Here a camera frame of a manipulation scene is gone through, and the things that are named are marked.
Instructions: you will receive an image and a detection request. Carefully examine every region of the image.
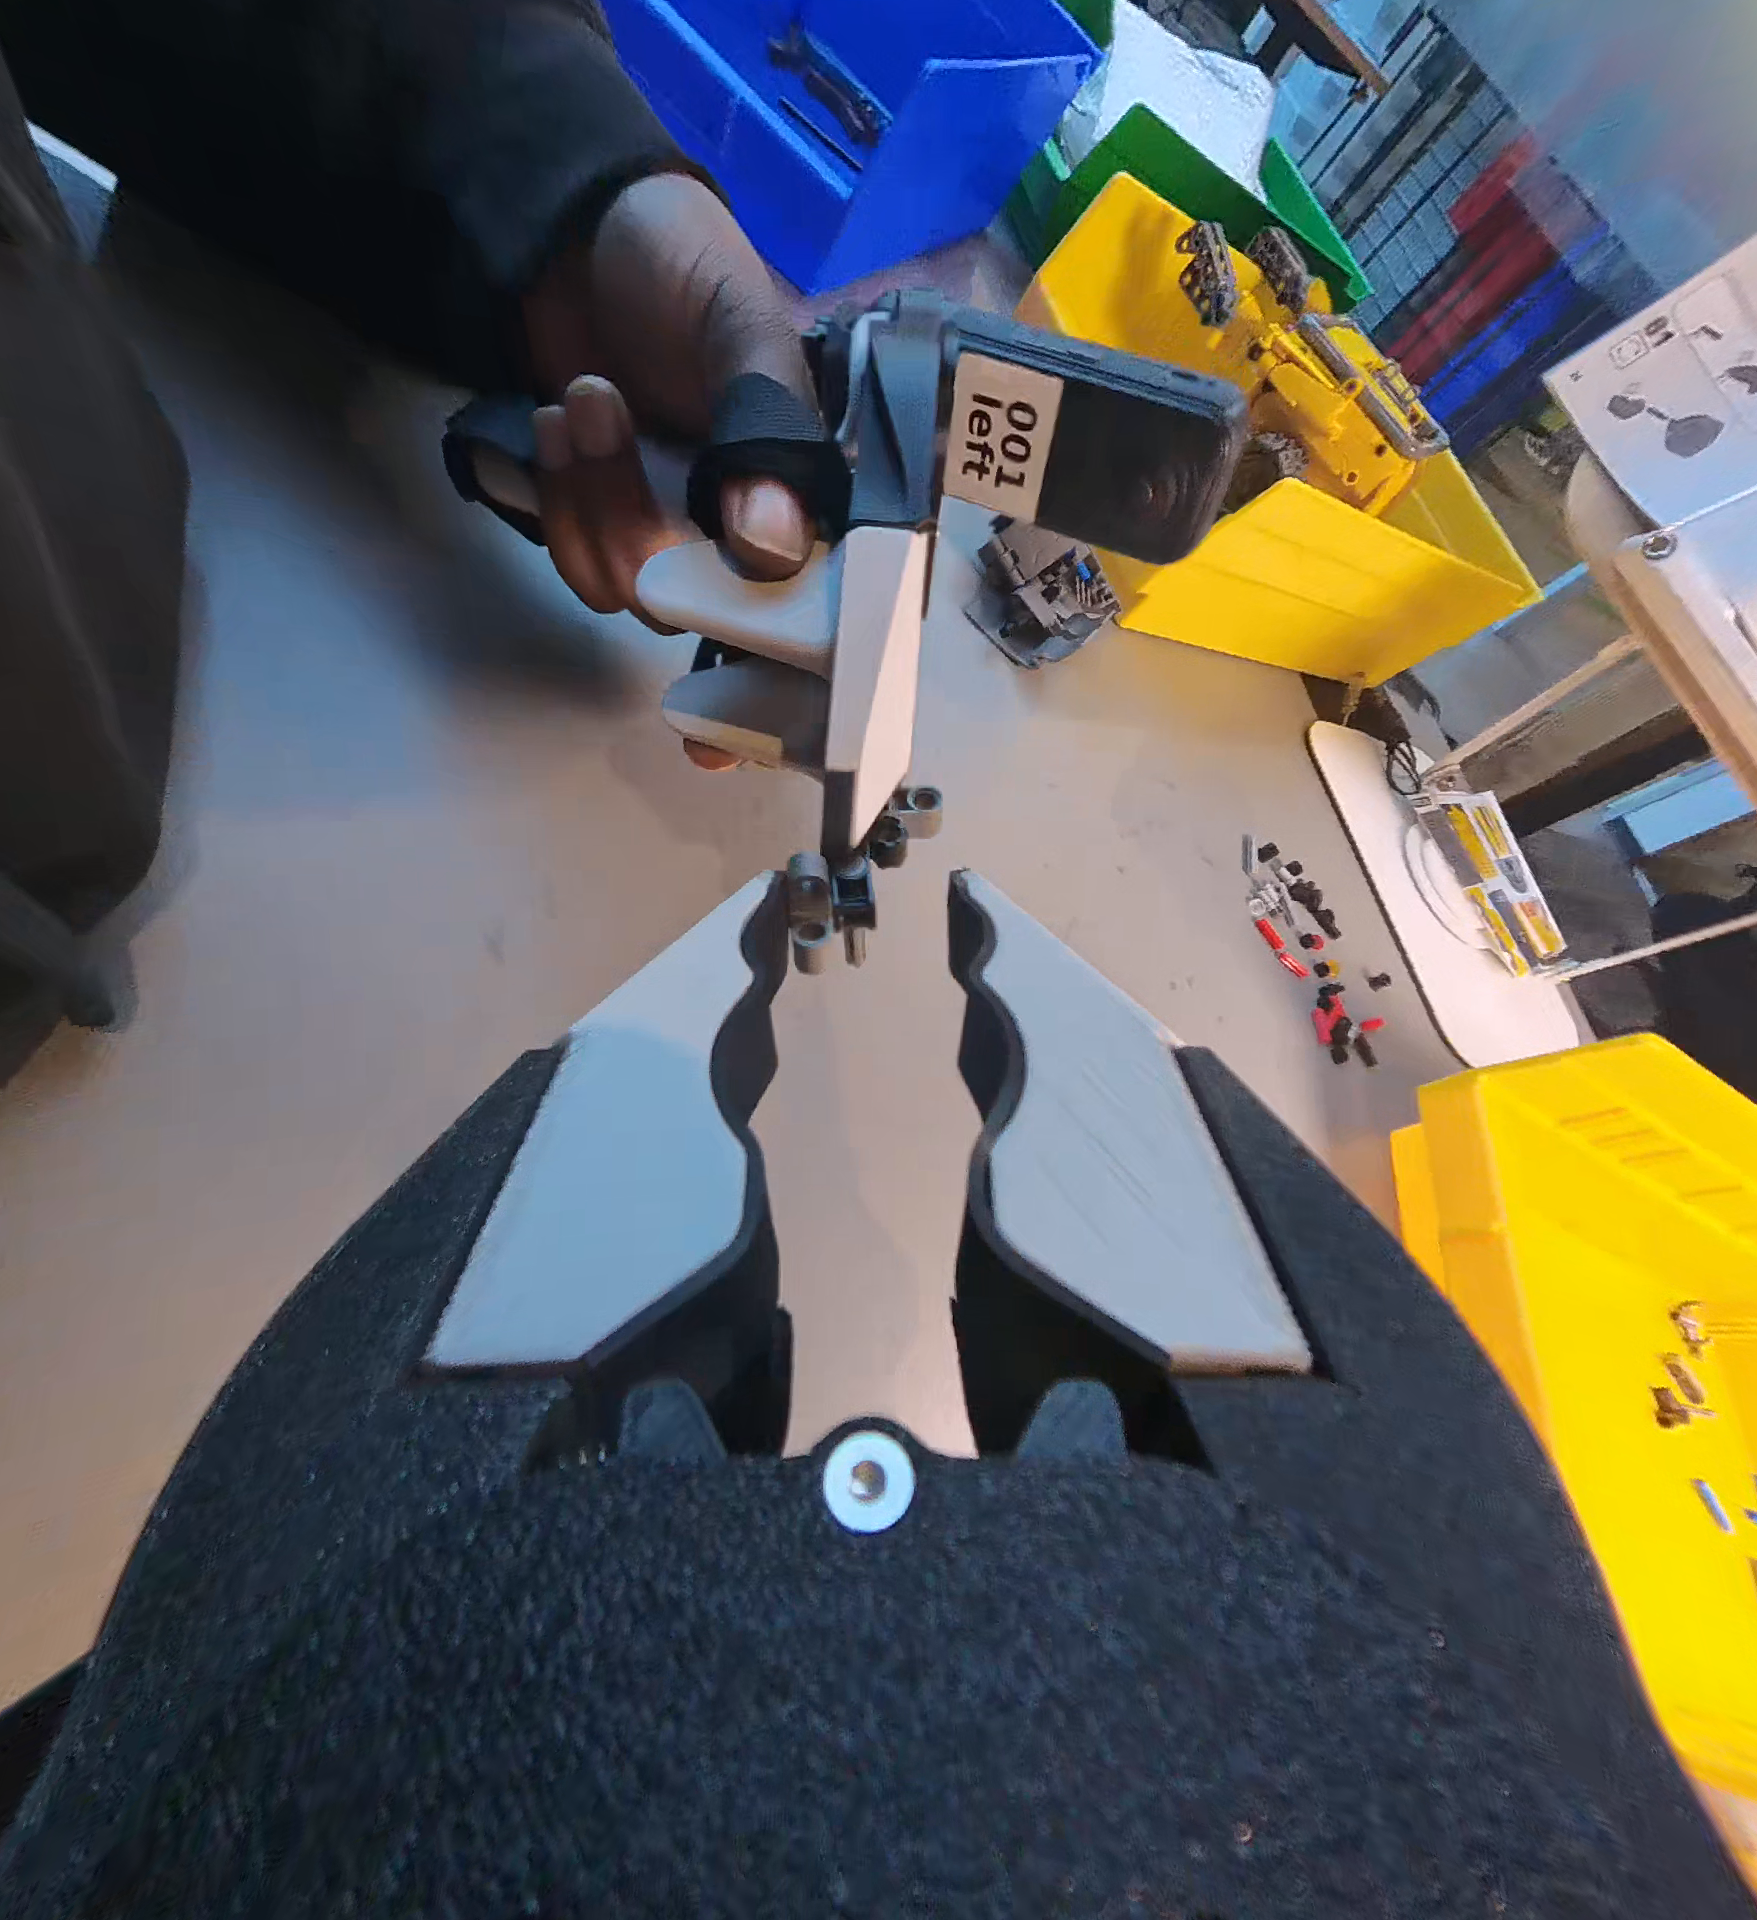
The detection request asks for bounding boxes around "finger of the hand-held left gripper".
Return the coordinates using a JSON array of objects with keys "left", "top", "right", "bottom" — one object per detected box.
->
[{"left": 819, "top": 523, "right": 934, "bottom": 858}]

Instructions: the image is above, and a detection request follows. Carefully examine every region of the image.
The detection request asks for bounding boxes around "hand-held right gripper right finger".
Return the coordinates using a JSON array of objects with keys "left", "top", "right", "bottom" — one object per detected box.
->
[{"left": 944, "top": 866, "right": 1319, "bottom": 1459}]

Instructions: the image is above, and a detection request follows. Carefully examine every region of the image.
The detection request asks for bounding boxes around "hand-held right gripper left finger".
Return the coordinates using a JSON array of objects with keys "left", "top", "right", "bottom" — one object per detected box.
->
[{"left": 420, "top": 871, "right": 793, "bottom": 1459}]

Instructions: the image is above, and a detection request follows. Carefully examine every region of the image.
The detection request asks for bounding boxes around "grey toy cab assembly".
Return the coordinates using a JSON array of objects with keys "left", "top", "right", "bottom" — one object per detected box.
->
[{"left": 962, "top": 516, "right": 1124, "bottom": 673}]

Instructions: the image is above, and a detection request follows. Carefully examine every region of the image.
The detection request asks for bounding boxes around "small black blue-pin assembly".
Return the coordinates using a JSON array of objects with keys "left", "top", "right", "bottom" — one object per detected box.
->
[{"left": 870, "top": 782, "right": 948, "bottom": 877}]

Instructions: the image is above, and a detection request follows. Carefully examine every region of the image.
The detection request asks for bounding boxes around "pile of small toy pieces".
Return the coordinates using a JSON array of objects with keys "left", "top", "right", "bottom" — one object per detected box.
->
[{"left": 1240, "top": 837, "right": 1393, "bottom": 1070}]

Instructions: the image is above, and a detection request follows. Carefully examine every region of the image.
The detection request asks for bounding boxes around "blue bin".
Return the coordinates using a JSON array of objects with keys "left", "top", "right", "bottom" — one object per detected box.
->
[{"left": 601, "top": 0, "right": 1104, "bottom": 299}]

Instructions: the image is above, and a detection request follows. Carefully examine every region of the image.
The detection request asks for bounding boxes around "grey desk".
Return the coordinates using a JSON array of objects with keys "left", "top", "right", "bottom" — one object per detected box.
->
[{"left": 0, "top": 194, "right": 1757, "bottom": 1920}]

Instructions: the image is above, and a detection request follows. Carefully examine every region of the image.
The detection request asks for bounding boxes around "person's left hand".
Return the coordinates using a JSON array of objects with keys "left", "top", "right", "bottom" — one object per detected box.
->
[{"left": 522, "top": 168, "right": 823, "bottom": 775}]

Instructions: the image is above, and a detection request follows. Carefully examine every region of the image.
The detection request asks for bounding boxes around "yellow toy bulldozer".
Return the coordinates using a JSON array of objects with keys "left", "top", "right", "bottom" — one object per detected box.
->
[{"left": 1175, "top": 223, "right": 1451, "bottom": 521}]

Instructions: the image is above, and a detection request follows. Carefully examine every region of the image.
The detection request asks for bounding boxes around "green bin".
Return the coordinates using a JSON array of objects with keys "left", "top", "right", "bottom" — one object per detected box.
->
[{"left": 1005, "top": 103, "right": 1375, "bottom": 318}]

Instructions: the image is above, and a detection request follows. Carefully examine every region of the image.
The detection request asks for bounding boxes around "white foam sheet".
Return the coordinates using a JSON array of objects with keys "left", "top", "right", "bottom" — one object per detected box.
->
[{"left": 1064, "top": 0, "right": 1277, "bottom": 199}]

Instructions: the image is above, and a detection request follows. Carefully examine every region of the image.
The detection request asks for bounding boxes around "white book stand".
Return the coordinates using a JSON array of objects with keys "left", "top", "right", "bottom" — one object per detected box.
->
[{"left": 1304, "top": 451, "right": 1757, "bottom": 1070}]

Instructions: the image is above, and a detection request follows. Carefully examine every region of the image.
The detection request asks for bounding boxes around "wide yellow bin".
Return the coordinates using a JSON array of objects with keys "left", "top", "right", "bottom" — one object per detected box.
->
[{"left": 1391, "top": 1032, "right": 1757, "bottom": 1832}]

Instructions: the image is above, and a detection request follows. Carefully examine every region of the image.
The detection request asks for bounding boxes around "wooden table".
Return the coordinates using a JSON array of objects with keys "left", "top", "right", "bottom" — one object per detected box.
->
[{"left": 1239, "top": 0, "right": 1391, "bottom": 101}]

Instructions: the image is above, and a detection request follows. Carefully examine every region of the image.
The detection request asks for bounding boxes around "sticker sheet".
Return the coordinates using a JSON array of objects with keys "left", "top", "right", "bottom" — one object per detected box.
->
[{"left": 1411, "top": 786, "right": 1567, "bottom": 979}]

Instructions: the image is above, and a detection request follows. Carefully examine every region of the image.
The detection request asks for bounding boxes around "black toy beam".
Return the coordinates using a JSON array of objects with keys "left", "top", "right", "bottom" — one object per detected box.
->
[{"left": 762, "top": 22, "right": 899, "bottom": 171}]

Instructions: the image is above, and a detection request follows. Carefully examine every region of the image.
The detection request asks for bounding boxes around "instruction booklet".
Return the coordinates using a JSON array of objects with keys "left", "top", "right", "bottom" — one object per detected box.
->
[{"left": 1546, "top": 180, "right": 1757, "bottom": 678}]

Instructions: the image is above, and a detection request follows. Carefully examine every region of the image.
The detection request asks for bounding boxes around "person's black hoodie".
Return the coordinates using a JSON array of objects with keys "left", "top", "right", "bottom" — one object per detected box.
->
[{"left": 0, "top": 0, "right": 191, "bottom": 1172}]

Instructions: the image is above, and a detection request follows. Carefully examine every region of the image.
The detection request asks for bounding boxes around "blue-grey chair seat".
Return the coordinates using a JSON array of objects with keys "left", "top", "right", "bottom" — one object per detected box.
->
[{"left": 31, "top": 127, "right": 122, "bottom": 265}]

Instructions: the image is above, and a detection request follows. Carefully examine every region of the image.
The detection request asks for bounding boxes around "black cable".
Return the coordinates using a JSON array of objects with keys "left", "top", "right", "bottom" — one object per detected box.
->
[{"left": 1343, "top": 682, "right": 1434, "bottom": 798}]

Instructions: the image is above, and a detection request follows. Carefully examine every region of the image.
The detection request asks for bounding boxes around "metal wire rack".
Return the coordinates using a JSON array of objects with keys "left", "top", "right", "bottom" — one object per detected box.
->
[{"left": 1268, "top": 30, "right": 1631, "bottom": 453}]

